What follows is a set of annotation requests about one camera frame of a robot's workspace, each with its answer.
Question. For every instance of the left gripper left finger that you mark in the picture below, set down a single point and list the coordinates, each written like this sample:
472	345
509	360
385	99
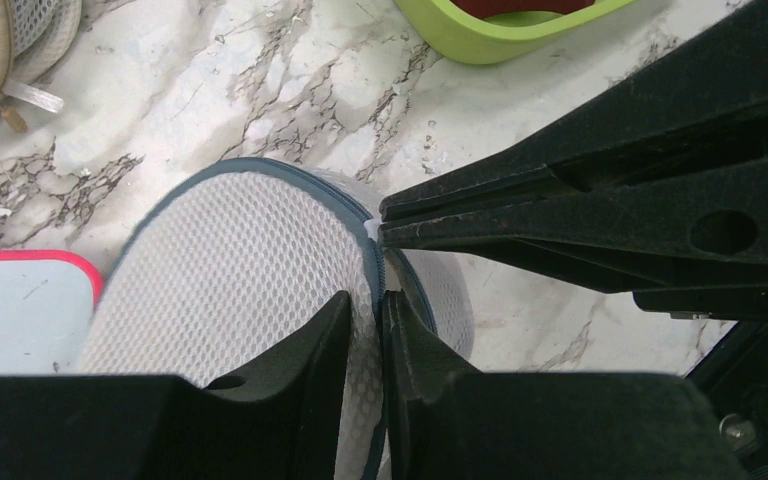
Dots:
275	417

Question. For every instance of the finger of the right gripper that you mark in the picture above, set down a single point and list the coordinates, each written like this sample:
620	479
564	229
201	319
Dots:
716	80

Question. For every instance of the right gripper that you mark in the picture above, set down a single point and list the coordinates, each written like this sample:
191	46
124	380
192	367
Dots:
699	231

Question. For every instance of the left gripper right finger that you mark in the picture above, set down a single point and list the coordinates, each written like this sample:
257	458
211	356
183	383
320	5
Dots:
449	420

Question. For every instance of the grey mesh laundry bag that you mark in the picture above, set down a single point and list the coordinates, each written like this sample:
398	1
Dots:
240	256

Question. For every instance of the maroon bra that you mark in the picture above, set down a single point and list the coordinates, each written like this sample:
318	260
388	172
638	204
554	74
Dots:
484	9

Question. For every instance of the pink framed whiteboard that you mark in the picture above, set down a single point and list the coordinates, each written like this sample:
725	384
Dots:
47	300

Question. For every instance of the green plastic basin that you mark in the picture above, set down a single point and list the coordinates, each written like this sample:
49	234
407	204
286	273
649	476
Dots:
463	38

